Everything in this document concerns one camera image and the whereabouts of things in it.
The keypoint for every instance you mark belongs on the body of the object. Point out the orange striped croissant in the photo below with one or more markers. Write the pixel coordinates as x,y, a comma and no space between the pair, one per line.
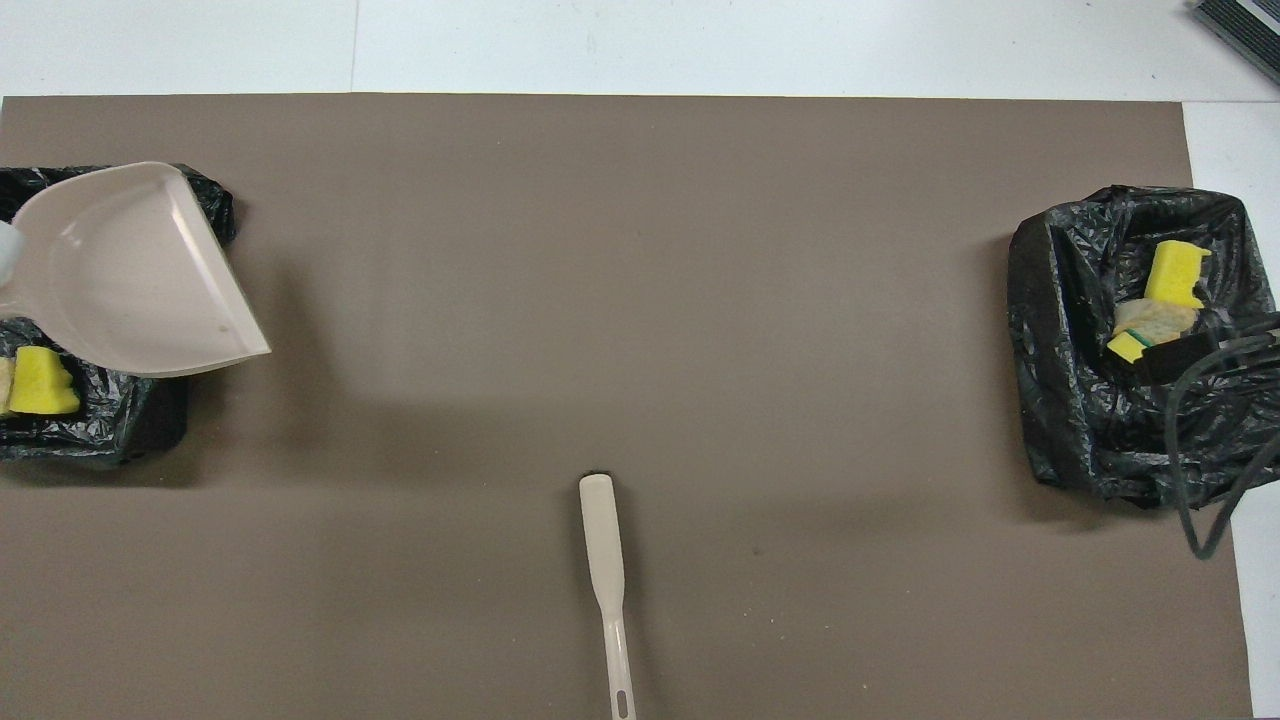
1150,318

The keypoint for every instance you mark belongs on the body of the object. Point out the yellow sponge with green layer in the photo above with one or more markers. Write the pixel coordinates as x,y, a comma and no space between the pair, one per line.
1125,346

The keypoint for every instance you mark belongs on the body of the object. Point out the yellow sponge block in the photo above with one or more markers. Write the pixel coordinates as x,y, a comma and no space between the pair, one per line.
1172,272

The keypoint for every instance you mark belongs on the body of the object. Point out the beige brush with black bristles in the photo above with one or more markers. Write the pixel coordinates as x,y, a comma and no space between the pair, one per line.
601,540

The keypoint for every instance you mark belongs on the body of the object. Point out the beige plastic dustpan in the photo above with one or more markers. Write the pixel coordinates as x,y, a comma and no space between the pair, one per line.
130,280

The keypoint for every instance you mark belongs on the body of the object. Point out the waisted yellow sponge piece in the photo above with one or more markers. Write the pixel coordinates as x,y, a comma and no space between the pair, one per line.
40,382

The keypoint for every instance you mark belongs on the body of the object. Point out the pale torn bread chunk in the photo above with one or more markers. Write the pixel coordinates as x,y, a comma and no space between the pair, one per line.
4,385

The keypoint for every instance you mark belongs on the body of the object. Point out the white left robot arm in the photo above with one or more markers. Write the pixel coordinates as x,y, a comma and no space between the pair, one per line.
8,250

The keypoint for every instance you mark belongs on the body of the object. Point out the black bag lined bin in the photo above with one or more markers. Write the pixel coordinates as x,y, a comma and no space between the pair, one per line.
1060,350
130,420

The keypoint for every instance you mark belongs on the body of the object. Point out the dark ribbed box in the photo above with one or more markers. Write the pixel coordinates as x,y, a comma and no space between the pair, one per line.
1250,25

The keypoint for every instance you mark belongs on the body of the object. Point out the brown paper table mat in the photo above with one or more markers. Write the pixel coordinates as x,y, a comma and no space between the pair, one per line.
640,300

